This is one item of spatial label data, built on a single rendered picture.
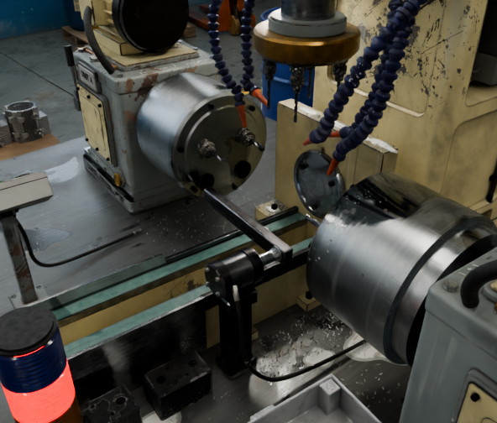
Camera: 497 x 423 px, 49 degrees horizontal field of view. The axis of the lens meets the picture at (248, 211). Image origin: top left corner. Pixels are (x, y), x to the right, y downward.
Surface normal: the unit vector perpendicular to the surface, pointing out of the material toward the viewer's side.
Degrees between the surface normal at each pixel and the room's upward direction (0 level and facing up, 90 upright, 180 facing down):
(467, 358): 90
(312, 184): 90
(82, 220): 0
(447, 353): 90
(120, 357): 90
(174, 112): 43
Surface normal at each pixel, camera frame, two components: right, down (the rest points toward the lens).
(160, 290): 0.58, 0.44
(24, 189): 0.47, -0.12
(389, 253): -0.59, -0.35
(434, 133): -0.81, 0.31
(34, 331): 0.00, -0.84
